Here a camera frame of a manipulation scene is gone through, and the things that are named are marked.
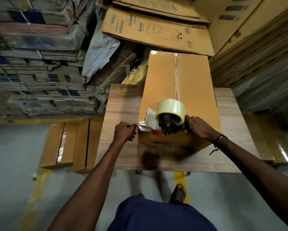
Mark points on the stack of flattened printed cartons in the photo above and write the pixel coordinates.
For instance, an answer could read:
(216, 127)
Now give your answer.
(38, 57)

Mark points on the plain flat cardboard sheet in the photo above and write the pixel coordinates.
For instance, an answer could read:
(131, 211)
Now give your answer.
(158, 7)

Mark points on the person's right fingers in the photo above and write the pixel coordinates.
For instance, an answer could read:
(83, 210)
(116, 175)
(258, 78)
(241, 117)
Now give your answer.
(188, 125)

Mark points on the person's left fingers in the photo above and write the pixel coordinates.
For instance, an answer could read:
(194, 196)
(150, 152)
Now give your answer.
(132, 131)

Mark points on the flat taped cardboard box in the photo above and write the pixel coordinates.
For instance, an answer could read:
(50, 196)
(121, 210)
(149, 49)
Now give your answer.
(53, 146)

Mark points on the large leaning cardboard sheets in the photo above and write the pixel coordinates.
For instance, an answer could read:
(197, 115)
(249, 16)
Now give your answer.
(230, 21)

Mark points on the person's blue trousers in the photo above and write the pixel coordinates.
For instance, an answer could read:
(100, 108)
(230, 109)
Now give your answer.
(158, 215)

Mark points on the taped brown cardboard box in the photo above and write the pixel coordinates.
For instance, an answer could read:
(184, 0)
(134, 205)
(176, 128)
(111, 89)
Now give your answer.
(194, 81)

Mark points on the printed flat cardboard sheet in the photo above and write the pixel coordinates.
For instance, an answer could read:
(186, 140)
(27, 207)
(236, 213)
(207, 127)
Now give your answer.
(158, 31)

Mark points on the white plastic sack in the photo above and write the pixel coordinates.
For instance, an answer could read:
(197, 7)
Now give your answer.
(99, 52)

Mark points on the clear packing tape roll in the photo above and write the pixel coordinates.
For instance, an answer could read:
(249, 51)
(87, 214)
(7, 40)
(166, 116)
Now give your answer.
(170, 106)

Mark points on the person's brown sandal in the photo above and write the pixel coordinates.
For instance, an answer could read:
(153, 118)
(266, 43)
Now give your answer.
(178, 193)

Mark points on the person's right hand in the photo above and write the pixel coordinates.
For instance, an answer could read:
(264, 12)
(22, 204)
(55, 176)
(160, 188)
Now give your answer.
(200, 128)

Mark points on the black wristband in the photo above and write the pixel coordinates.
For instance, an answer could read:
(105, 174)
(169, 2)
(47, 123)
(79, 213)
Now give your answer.
(218, 139)

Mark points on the black red tape dispenser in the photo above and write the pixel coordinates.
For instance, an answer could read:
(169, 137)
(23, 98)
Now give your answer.
(170, 120)

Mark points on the person's left hand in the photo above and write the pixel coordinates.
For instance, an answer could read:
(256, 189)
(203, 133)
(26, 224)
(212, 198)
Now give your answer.
(122, 132)

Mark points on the stack of brown cardboard sheets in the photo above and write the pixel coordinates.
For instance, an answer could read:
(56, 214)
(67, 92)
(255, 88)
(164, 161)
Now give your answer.
(259, 67)

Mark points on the untaped brown cardboard box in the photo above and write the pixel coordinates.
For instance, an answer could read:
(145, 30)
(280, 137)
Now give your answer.
(93, 144)

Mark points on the glossy taped cardboard box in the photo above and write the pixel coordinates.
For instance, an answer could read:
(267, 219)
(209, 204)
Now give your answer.
(266, 139)

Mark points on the yellow printed bag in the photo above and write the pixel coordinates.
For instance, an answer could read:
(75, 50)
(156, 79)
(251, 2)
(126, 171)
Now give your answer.
(135, 74)

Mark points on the person's right forearm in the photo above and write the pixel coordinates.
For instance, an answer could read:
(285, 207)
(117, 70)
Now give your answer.
(257, 175)

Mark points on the person's left forearm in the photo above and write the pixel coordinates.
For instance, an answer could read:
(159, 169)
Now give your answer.
(96, 182)

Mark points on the pile of brown cardboard scraps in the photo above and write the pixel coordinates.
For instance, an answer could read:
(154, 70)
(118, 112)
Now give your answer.
(115, 72)

